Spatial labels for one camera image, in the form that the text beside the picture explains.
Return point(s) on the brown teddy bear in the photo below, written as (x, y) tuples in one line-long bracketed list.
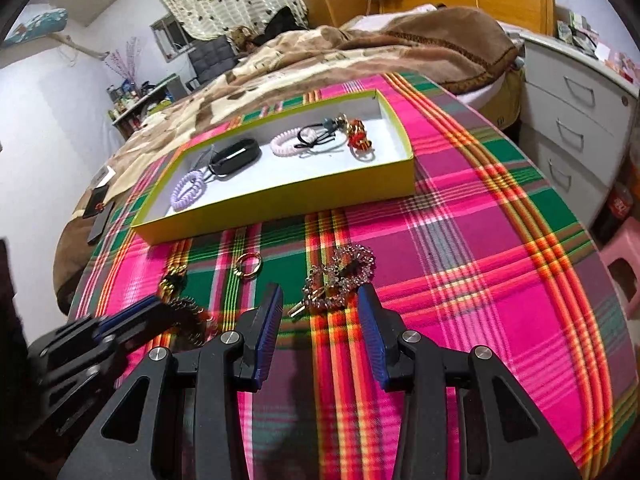
[(242, 38)]

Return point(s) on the pink green plaid cloth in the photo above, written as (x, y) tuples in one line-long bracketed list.
[(484, 252)]

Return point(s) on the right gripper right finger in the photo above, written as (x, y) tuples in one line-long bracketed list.
[(389, 350)]

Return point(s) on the red cola bottle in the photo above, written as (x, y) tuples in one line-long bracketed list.
[(617, 207)]

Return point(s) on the yellow shallow cardboard box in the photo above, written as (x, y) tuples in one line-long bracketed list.
[(273, 187)]

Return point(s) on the white shelf desk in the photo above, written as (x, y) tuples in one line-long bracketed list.
[(130, 119)]

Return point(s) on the black phone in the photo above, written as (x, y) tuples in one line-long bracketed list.
[(96, 202)]

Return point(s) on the white drawer nightstand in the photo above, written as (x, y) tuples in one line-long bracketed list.
[(577, 117)]

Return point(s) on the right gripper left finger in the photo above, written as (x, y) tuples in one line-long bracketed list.
[(259, 329)]

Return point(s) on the black remote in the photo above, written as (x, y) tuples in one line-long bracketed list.
[(99, 224)]

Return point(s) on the purple flower branches vase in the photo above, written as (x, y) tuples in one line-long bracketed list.
[(125, 64)]

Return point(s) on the black wristband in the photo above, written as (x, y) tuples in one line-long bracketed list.
[(234, 157)]

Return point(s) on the black office chair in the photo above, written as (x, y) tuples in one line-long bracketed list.
[(210, 59)]

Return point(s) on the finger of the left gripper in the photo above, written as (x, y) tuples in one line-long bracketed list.
[(155, 322), (130, 312)]

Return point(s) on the brown patterned blanket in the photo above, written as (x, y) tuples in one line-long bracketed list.
[(461, 49)]

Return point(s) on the pink plastic stool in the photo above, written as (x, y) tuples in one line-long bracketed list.
[(624, 247)]

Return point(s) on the white paper card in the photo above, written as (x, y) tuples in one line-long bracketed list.
[(102, 177)]

